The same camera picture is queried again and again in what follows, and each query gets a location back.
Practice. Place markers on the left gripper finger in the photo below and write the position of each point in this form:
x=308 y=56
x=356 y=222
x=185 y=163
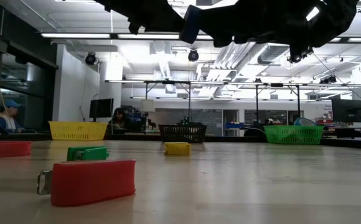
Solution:
x=176 y=23

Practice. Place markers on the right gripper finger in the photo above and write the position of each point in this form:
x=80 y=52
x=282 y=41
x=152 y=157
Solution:
x=218 y=26

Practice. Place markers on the dark blue tape roll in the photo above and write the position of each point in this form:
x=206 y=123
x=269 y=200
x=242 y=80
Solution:
x=190 y=25

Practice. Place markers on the light blue tape roll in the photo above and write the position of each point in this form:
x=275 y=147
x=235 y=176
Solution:
x=302 y=122

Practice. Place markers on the yellow mini stapler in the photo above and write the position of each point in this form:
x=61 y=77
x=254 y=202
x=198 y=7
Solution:
x=177 y=148

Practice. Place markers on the green mini stapler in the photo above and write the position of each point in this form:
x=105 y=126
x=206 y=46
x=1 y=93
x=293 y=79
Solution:
x=90 y=154

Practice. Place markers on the red mini stapler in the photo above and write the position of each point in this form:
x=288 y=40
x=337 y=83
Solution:
x=11 y=148
x=93 y=183

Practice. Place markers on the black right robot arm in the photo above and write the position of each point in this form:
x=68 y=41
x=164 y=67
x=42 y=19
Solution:
x=323 y=21

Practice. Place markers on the overhead light bar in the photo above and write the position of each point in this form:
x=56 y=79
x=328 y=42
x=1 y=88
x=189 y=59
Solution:
x=74 y=35

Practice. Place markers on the blue storage bin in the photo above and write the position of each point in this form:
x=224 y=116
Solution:
x=234 y=125

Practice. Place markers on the black computer monitor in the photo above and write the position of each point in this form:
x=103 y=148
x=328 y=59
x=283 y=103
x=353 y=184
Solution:
x=101 y=108
x=348 y=110

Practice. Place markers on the black plastic basket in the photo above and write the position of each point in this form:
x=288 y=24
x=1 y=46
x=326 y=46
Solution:
x=183 y=133

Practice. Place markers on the green plastic basket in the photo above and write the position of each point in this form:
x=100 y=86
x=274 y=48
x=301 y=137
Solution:
x=292 y=134

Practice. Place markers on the yellow plastic basket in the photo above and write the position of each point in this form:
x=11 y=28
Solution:
x=77 y=130

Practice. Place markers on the person with cap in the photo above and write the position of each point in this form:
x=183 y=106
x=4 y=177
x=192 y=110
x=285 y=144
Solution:
x=4 y=121

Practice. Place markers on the silver ventilation duct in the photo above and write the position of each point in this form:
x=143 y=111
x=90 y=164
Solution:
x=270 y=53

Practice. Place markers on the black background rig frame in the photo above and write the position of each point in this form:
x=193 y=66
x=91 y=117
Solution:
x=168 y=82

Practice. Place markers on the black aluminium table frame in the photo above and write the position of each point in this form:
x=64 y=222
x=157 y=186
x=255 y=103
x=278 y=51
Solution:
x=130 y=137

